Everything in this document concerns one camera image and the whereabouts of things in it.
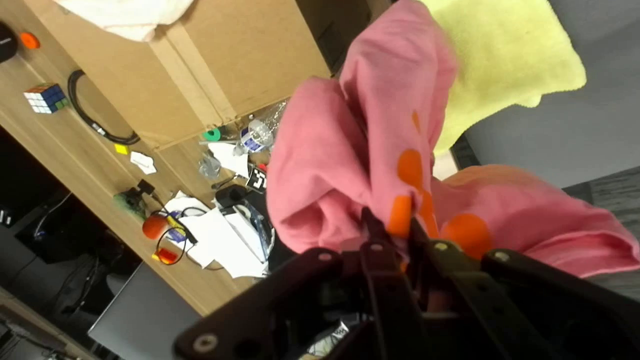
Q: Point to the large cardboard box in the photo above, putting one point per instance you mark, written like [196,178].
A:
[247,60]

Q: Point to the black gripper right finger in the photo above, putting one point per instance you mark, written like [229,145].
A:
[521,312]

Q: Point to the grey office chair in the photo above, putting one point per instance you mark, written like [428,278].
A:
[147,312]
[573,141]

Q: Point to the Rubik's cube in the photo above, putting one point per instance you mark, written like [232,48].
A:
[45,98]

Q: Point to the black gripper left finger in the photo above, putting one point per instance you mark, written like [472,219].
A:
[332,301]

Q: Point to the pink shirt with orange print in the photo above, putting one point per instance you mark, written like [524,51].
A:
[347,153]

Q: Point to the white paper sheets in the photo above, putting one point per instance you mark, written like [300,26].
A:
[227,246]

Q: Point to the black speaker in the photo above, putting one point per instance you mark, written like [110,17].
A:
[6,41]

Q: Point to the clear plastic water bottle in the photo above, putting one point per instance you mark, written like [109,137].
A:
[260,133]

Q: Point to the small orange cap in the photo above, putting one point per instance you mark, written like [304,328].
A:
[29,41]

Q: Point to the yellow-green towel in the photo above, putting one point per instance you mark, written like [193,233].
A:
[507,60]

